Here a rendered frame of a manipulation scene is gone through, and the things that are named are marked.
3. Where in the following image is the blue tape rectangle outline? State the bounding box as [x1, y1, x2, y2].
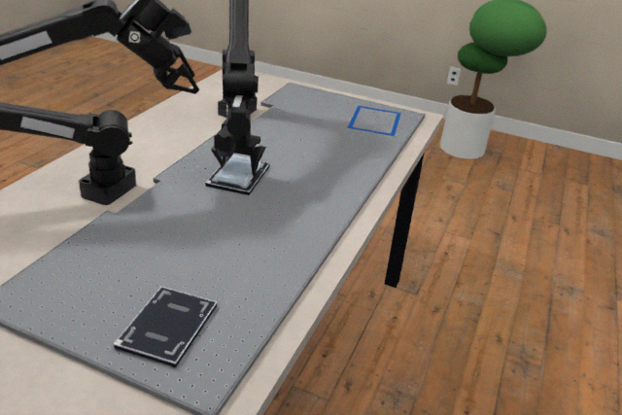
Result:
[347, 106, 401, 136]

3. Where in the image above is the white well plate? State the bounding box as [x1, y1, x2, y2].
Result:
[215, 155, 254, 187]

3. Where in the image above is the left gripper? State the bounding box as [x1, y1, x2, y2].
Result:
[211, 135, 266, 176]

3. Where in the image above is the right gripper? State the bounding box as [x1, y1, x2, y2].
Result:
[136, 34, 200, 94]

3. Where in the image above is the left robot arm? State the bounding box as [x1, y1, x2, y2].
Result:
[214, 0, 259, 157]

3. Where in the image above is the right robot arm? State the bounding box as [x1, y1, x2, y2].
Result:
[0, 0, 191, 195]

